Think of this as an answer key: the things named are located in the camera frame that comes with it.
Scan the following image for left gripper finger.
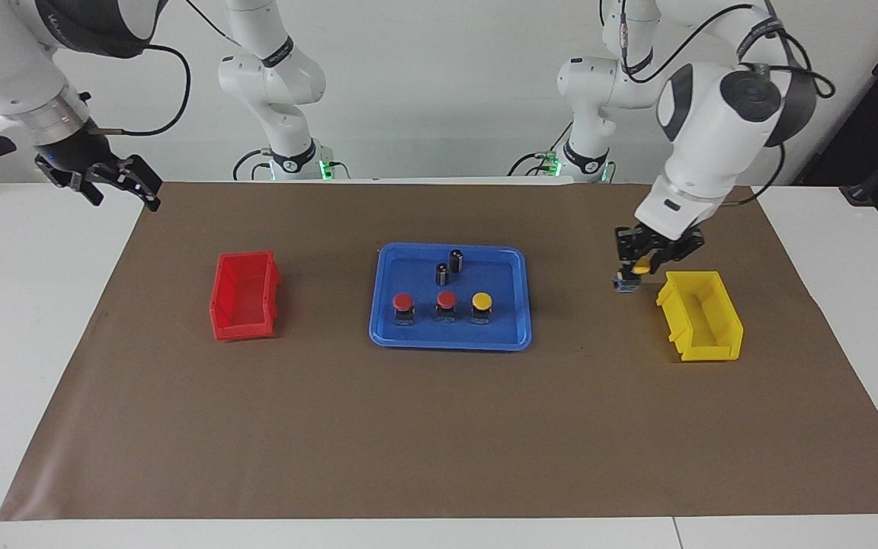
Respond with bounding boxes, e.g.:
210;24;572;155
614;227;642;268
652;231;707;275

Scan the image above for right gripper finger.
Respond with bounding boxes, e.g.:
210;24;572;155
66;177;104;207
115;155;163;213

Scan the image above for blue plastic tray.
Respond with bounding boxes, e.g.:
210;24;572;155
368;242;533;352

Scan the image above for yellow plastic bin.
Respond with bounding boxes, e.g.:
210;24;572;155
655;271;745;362

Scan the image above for red plastic bin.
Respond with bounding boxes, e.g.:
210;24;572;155
209;250;282;342

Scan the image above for brown paper mat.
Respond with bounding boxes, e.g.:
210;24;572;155
0;181;878;522

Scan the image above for black right base cable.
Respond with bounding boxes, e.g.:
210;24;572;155
232;147;276;182

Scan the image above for black base cable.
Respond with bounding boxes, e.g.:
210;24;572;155
506;114;573;178
232;147;276;182

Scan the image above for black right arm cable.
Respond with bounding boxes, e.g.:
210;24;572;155
92;0;257;138

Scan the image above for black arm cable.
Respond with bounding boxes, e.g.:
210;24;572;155
92;0;257;138
614;0;836;208

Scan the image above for black left base cable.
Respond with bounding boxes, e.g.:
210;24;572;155
506;114;573;178

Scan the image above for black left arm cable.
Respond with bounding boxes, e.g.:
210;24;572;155
614;0;836;208

